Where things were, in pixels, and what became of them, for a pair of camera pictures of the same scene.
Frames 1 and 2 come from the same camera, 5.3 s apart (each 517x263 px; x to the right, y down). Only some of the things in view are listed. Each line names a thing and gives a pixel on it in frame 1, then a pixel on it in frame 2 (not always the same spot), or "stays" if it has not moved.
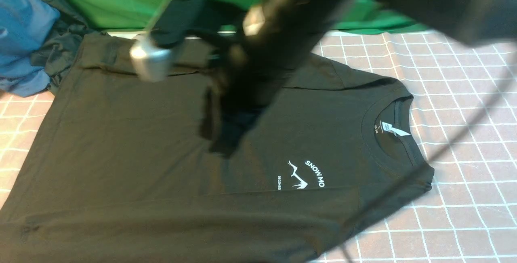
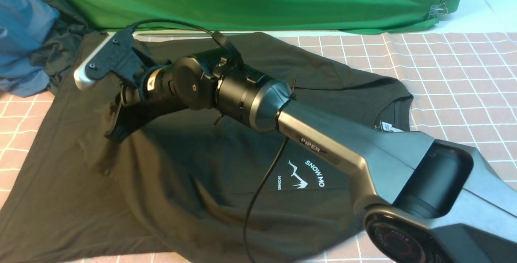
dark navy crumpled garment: x=57 y=51 stays
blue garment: x=26 y=20 stays
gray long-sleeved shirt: x=119 y=168 stays
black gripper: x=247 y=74 to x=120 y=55
